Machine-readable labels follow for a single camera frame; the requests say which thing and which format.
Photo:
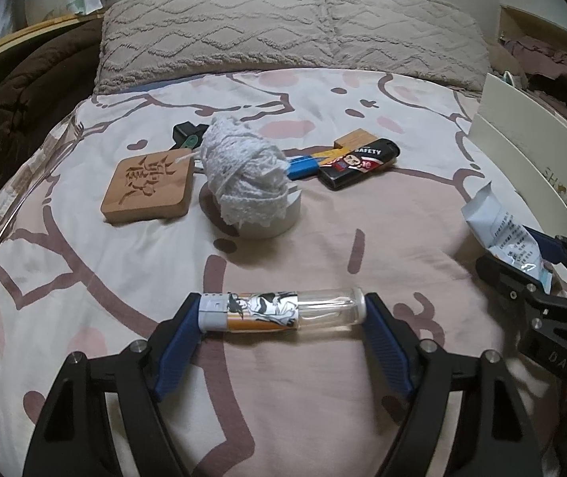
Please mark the white cardboard box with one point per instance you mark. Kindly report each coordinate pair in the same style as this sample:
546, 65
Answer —
521, 159

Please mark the small green white object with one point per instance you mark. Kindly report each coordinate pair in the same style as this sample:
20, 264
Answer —
509, 79

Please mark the carved wooden block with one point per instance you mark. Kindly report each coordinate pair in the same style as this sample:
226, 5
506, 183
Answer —
144, 189

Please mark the silver blue foil packet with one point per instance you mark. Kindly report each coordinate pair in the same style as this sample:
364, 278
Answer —
507, 238

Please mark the pink white printed blanket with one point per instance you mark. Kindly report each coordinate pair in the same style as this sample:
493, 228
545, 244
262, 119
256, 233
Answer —
114, 268

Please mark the pile of clothes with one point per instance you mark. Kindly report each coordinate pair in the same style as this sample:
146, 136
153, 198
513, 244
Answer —
551, 59

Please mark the small plain wooden block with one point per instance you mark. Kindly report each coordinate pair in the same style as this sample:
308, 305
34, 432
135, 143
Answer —
355, 138

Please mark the black printed lighter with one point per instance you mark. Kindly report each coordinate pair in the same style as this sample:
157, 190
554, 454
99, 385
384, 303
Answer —
358, 166

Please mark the white wardrobe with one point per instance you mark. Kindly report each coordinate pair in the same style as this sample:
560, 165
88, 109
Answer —
516, 15

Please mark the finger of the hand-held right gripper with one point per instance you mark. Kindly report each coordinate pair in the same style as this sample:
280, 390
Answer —
507, 278
554, 249

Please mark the white lace ribbon ball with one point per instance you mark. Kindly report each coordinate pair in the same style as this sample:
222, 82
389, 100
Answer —
243, 179

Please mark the black charger plug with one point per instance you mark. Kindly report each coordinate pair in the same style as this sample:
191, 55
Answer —
184, 131

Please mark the brown comforter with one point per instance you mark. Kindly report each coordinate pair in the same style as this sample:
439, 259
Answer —
25, 99

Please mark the blue lighter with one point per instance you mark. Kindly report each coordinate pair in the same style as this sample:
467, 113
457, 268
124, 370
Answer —
303, 165

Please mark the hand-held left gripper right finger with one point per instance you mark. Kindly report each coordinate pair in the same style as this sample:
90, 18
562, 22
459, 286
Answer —
387, 348

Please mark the clear printed lighter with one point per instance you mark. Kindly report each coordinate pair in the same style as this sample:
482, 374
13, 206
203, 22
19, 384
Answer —
273, 310

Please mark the beige textured pillow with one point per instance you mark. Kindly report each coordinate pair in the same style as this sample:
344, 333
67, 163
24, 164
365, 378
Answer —
402, 35
214, 30

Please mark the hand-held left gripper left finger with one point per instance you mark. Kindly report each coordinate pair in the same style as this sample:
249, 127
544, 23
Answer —
179, 348

